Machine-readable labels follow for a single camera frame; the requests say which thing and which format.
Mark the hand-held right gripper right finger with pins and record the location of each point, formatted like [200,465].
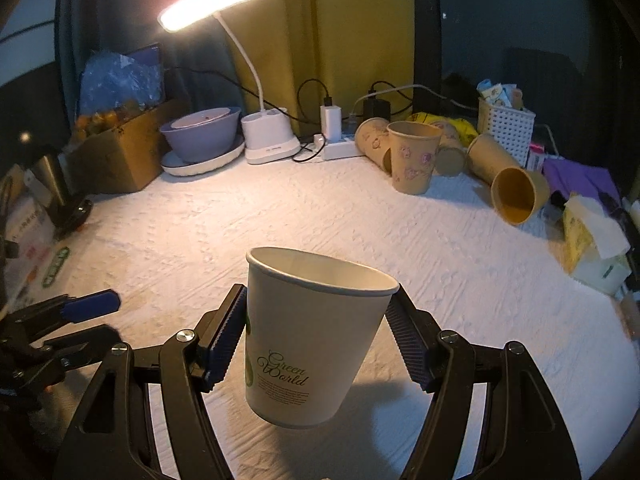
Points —
[406,347]

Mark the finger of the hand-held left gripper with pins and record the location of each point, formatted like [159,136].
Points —
[90,306]
[85,342]

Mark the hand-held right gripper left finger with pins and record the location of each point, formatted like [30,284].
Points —
[226,342]

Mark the white paper cup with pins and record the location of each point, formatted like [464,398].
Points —
[300,335]

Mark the brown floral paper cup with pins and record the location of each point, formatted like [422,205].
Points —
[451,152]
[372,137]
[412,165]

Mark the plain brown paper cup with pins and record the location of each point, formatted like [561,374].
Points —
[495,160]

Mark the white green printed bag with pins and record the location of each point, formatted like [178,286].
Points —
[35,250]

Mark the black round stand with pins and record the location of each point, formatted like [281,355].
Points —
[75,215]

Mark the steel tumbler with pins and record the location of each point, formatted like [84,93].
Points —
[50,177]

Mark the white quilted table cover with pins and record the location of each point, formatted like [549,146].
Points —
[325,215]

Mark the cardboard box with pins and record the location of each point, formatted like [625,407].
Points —
[125,155]

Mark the white plate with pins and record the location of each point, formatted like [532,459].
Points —
[200,167]

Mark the purple bowl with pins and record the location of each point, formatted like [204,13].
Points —
[200,140]

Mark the white desk lamp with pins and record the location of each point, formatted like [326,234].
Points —
[270,145]

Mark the yellow tissue pack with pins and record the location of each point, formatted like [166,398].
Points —
[580,235]

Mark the white power strip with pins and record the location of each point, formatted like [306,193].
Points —
[340,149]

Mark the yellow snack packet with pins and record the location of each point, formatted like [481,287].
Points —
[465,130]

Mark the blue plastic bag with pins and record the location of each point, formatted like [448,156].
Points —
[120,82]

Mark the small pink box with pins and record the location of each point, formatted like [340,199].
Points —
[537,157]

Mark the white charger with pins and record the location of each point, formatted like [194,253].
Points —
[331,121]

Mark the white plastic basket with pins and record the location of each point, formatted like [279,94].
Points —
[505,130]

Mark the black charger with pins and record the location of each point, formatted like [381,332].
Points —
[376,108]

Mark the purple cloth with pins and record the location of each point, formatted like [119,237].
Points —
[580,177]

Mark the packets in basket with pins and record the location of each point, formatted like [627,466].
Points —
[500,94]

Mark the dark teal curtain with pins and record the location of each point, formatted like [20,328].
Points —
[125,5]

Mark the yellow curtain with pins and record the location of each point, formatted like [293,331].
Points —
[350,35]

